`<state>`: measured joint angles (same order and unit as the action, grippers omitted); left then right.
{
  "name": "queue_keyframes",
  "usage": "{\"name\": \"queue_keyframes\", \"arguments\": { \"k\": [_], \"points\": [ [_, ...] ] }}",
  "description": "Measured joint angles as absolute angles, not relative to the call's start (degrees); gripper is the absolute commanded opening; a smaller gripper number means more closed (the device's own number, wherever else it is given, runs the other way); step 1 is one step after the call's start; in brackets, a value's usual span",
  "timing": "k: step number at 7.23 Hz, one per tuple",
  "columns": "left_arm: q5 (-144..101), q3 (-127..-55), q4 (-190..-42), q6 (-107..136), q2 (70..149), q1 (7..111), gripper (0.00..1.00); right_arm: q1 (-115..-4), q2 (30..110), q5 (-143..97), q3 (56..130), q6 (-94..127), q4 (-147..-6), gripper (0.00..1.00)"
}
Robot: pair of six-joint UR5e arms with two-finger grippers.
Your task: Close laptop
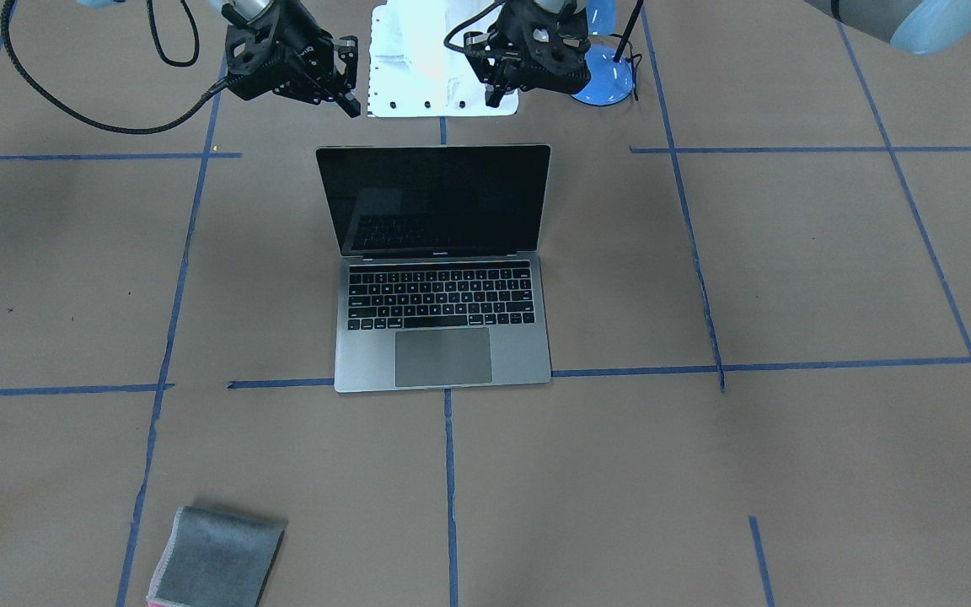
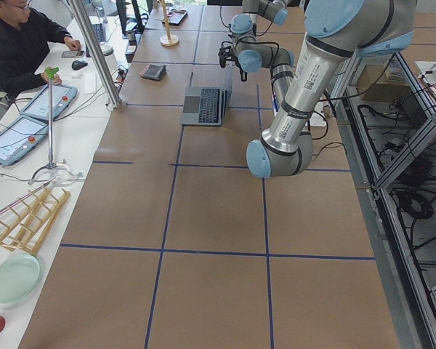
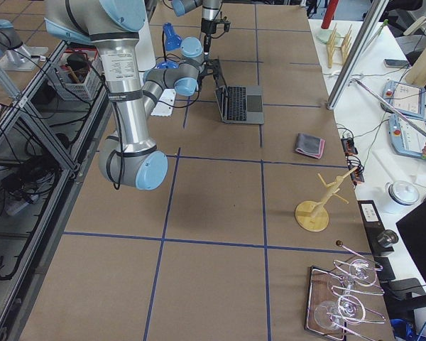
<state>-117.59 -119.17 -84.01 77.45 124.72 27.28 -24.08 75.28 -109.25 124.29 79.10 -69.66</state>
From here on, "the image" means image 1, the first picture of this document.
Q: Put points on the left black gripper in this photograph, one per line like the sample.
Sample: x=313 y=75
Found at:
x=496 y=74

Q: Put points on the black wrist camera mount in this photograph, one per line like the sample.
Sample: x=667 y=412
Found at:
x=254 y=29

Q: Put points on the grey pink folded cloth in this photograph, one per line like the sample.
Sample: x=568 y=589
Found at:
x=215 y=558

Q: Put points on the blue desk lamp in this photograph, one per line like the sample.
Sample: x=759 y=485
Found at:
x=612 y=69

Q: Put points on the silver grey laptop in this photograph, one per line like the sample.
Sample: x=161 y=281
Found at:
x=440 y=282

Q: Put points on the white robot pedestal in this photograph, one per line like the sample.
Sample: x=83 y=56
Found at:
x=412 y=73

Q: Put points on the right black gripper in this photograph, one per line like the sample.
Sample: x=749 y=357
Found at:
x=307 y=52

